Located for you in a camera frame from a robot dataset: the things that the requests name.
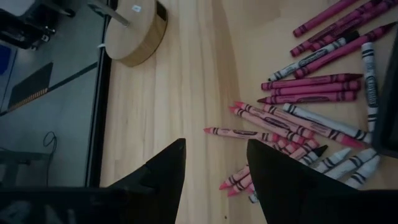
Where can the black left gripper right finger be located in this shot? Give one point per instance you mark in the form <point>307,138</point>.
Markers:
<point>289,193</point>

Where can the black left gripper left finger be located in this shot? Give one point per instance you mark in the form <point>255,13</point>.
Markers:
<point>164,186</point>

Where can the white crayon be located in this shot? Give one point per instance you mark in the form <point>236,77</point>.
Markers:
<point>326,123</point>
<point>370,87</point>
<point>332,160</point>
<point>363,172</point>
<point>351,165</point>
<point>253,197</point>

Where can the grey black-tipped crayon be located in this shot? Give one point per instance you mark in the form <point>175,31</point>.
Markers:
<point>312,157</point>
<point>311,58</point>

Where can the light pink crayon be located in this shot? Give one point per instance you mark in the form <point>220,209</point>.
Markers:
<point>345,139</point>
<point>242,133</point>
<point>264,124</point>
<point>236,178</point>
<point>273,119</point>
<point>241,186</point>

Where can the magenta crayon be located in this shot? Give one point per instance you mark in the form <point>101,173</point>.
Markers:
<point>311,98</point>
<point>360,23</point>
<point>323,16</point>
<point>311,81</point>
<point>329,32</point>
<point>342,51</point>
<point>314,89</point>

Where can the black plastic basket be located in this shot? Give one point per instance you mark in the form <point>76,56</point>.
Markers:
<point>388,109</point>

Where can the white shade wooden table lamp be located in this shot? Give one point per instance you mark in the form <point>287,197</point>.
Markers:
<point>133,37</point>

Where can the black yellow-striped floor mat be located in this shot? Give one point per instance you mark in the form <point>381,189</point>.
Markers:
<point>31,87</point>

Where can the blue floor object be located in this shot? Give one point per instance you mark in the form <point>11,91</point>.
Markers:
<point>3,59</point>

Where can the black floor equipment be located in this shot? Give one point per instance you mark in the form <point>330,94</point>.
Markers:
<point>21,31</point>

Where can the black aluminium table frame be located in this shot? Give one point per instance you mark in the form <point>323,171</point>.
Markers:
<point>99,93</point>

